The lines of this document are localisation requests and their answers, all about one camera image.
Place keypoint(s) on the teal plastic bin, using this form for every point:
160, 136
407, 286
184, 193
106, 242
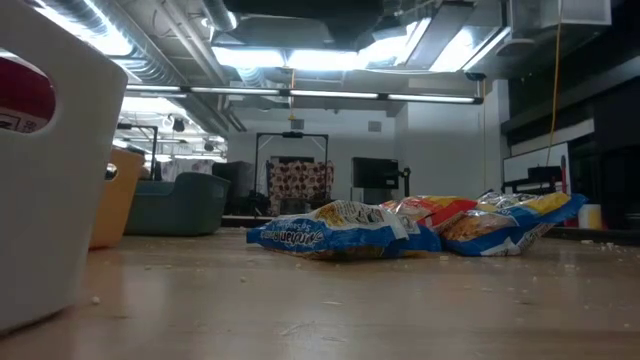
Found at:
175, 210

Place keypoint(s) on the grey wall vent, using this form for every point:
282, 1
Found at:
374, 126

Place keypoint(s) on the silver ceiling air duct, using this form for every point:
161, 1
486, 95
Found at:
150, 65

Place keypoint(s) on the black gantry frame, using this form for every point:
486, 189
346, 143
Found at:
291, 134

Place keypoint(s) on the white plastic bin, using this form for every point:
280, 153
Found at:
60, 225

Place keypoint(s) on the black shelf rack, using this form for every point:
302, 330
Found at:
542, 174

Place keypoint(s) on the blue Maruchan noodle packet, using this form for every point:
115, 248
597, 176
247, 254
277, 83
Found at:
325, 237
500, 240

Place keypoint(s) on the white and yellow bucket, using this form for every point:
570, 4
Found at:
590, 217

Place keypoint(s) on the long ceiling light bar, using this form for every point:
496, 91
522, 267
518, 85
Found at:
330, 93

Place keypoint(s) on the black monitor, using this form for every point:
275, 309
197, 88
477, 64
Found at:
375, 172

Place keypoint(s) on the white ceiling box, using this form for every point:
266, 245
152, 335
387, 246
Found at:
575, 12

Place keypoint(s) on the red patterned cloth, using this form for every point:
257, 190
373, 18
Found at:
300, 180

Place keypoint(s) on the orange Maruchan noodle packet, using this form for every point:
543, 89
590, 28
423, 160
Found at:
440, 207

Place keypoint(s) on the red pole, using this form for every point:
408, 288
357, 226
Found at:
564, 175

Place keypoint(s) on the whiteboard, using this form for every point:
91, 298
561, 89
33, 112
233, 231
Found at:
525, 165

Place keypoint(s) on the yellow plastic bin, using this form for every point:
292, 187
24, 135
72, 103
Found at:
115, 215

